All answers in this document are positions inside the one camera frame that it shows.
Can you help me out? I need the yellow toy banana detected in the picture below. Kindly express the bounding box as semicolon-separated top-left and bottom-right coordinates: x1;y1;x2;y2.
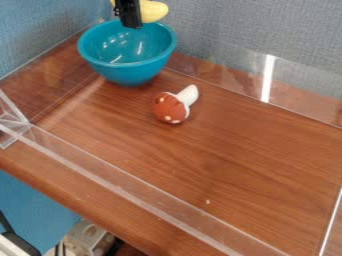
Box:
110;0;170;24

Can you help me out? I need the grey power strip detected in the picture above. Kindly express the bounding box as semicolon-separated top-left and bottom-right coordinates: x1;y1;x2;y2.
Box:
54;219;117;256

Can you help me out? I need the clear acrylic tray wall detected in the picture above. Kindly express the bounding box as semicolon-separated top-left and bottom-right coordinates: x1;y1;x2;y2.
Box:
0;39;342;256

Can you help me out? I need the red white toy mushroom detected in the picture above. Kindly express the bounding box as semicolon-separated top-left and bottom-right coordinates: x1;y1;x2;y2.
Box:
153;84;199;124

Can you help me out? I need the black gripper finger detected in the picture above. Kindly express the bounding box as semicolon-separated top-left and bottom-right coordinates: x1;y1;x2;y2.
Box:
114;0;143;29

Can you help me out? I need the blue plastic bowl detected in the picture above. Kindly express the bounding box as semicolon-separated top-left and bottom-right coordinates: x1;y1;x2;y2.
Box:
78;20;178;87

